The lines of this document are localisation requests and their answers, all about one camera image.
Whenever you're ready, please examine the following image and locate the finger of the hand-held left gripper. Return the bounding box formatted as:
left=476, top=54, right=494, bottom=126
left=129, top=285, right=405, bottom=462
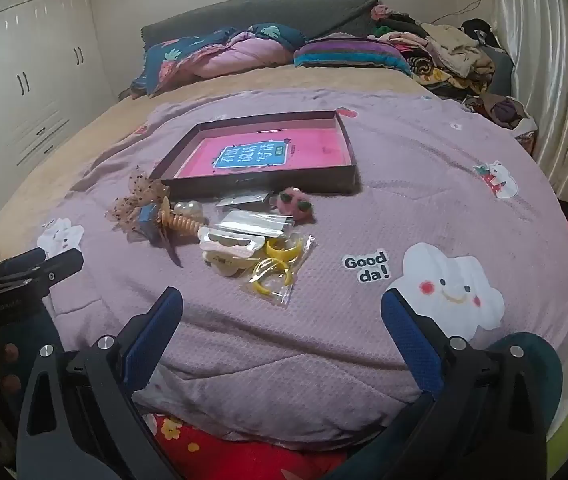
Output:
left=0, top=249, right=47, bottom=281
left=0, top=248, right=85, bottom=306

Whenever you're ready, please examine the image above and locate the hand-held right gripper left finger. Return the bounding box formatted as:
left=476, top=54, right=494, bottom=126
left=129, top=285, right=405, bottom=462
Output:
left=16, top=286, right=185, bottom=480

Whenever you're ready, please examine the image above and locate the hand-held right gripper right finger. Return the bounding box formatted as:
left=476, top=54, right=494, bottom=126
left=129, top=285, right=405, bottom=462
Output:
left=364, top=287, right=550, bottom=480

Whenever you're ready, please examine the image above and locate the mesh bow hair clip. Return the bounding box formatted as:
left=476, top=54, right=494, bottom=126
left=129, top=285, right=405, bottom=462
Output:
left=106, top=170, right=185, bottom=268

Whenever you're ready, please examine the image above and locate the cream hair claw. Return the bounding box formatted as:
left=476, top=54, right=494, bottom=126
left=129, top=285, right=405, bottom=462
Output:
left=197, top=226, right=267, bottom=257

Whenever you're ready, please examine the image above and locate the pink plush hair clip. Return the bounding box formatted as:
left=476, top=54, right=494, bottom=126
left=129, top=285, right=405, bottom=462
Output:
left=276, top=187, right=317, bottom=224

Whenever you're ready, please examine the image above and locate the dark shallow cardboard box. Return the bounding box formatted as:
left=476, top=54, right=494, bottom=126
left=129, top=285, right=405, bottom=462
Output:
left=160, top=109, right=358, bottom=199

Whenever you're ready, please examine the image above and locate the person's left hand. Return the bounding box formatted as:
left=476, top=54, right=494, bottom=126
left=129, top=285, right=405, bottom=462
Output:
left=1, top=341, right=25, bottom=397

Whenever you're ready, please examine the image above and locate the purple printed blanket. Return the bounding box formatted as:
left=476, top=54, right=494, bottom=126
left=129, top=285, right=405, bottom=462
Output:
left=38, top=87, right=568, bottom=446

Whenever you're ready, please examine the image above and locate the pale yellow hair clip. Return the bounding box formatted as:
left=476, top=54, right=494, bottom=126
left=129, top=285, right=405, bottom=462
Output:
left=203, top=251, right=247, bottom=277

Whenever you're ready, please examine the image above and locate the orange spiral hair clip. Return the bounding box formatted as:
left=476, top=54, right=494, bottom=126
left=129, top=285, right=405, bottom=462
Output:
left=156, top=199, right=208, bottom=237

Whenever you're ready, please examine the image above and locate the pearl hair clip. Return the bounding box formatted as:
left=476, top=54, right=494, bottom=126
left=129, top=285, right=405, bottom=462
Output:
left=171, top=200, right=205, bottom=221

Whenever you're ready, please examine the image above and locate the red floral cloth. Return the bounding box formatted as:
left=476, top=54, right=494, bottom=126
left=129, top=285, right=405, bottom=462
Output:
left=144, top=411, right=365, bottom=480

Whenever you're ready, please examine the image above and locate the bag of yellow hair hoops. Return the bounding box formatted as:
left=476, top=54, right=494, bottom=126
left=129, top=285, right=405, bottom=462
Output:
left=241, top=234, right=317, bottom=311

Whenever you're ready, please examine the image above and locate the small clear plastic packet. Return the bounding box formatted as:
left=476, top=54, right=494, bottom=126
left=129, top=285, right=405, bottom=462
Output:
left=214, top=191, right=273, bottom=210

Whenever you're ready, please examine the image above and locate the white wardrobe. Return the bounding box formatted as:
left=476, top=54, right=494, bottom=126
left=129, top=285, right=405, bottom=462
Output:
left=0, top=0, right=115, bottom=202

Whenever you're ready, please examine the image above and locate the pink book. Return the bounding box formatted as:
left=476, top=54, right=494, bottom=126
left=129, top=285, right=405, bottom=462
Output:
left=176, top=127, right=353, bottom=179

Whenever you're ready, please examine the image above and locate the floral quilt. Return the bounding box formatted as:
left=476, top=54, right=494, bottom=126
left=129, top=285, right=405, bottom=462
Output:
left=131, top=22, right=309, bottom=99

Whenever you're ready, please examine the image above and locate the pile of clothes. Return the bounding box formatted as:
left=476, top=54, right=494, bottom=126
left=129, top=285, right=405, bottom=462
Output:
left=369, top=4, right=538, bottom=132

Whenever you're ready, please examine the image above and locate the striped pillow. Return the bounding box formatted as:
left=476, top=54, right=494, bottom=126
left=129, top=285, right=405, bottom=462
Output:
left=294, top=35, right=415, bottom=79

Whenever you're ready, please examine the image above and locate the white satin curtain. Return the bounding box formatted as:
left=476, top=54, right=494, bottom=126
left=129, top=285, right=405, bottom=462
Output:
left=484, top=0, right=568, bottom=202

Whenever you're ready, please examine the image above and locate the grey headboard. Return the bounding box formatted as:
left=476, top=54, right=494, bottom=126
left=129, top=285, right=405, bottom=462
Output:
left=140, top=0, right=379, bottom=52

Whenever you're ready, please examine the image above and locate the black cable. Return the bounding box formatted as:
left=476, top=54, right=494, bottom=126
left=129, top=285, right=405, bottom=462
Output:
left=431, top=0, right=495, bottom=26

